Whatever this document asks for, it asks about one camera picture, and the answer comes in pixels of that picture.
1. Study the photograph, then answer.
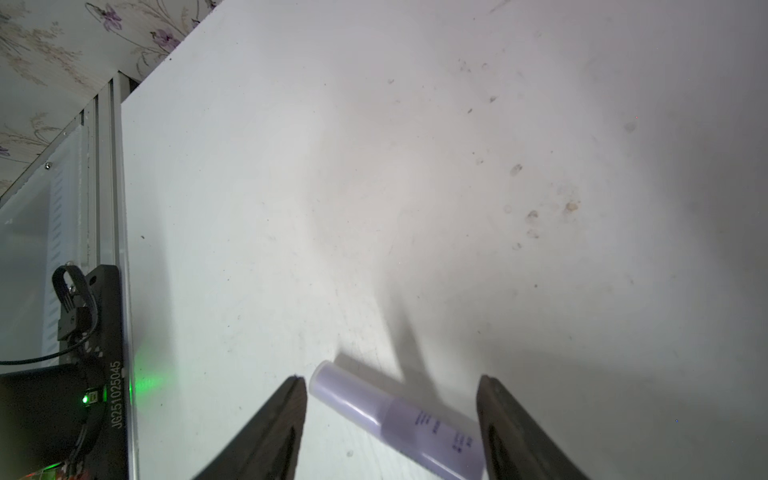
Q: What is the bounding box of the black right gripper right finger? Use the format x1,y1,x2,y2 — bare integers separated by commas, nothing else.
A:
476,375,588,480

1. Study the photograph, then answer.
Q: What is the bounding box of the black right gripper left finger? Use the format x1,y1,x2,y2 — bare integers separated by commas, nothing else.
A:
196,376,307,480

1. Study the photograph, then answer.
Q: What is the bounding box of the lilac lipstick tube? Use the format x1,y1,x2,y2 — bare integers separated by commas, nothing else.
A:
309,361,486,479

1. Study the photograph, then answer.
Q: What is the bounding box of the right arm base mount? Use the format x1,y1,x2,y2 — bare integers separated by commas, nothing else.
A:
1,264,129,479

